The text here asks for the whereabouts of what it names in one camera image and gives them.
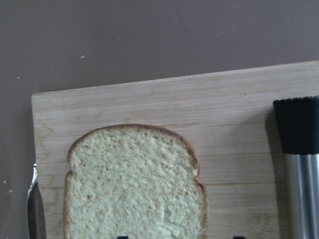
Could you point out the plain bread slice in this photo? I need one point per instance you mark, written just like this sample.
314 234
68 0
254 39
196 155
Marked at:
136 181

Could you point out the wooden cutting board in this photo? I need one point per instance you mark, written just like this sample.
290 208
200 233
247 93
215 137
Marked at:
228 119

